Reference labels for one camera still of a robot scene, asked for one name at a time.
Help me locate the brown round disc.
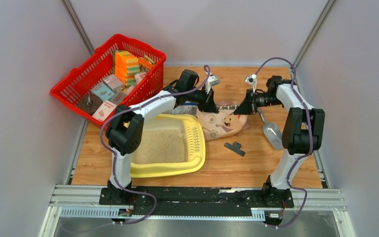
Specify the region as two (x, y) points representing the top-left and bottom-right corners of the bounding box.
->
(77, 94), (103, 115)

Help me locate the metal litter scoop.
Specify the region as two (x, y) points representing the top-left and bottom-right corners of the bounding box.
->
(257, 109), (283, 150)

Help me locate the grey pink small box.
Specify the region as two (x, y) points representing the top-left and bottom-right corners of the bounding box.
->
(103, 74), (125, 91)

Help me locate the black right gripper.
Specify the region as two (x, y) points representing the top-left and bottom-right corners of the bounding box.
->
(234, 88), (283, 115)

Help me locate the orange yellow sponge pack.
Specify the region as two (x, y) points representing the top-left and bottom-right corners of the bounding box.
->
(114, 50), (140, 86)

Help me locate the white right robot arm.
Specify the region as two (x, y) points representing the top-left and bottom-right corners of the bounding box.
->
(234, 76), (325, 207)

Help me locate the yellow plastic litter box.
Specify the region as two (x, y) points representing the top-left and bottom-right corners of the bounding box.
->
(130, 114), (206, 178)

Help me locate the pink cat litter bag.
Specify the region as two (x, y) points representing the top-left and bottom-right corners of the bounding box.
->
(196, 101), (249, 141)

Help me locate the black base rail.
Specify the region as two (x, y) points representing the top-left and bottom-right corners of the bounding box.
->
(99, 185), (294, 217)

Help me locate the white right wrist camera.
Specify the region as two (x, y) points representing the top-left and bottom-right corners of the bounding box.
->
(245, 74), (257, 92)

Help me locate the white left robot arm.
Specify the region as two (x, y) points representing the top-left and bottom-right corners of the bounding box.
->
(99, 65), (220, 205)

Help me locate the black bag clip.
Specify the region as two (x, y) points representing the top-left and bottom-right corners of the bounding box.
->
(224, 141), (245, 157)

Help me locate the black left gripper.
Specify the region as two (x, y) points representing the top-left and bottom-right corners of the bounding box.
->
(185, 85), (218, 114)

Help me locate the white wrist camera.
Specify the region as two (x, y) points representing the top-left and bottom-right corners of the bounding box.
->
(204, 75), (220, 94)
(245, 74), (257, 92)

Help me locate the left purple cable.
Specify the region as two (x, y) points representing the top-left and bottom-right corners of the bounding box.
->
(99, 65), (212, 226)

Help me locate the teal small box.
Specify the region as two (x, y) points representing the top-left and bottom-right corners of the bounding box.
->
(91, 82), (115, 102)

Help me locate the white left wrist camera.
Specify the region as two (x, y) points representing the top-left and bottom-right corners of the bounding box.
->
(204, 75), (220, 94)

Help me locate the blue chips bag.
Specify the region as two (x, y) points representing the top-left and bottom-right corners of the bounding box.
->
(163, 102), (198, 117)

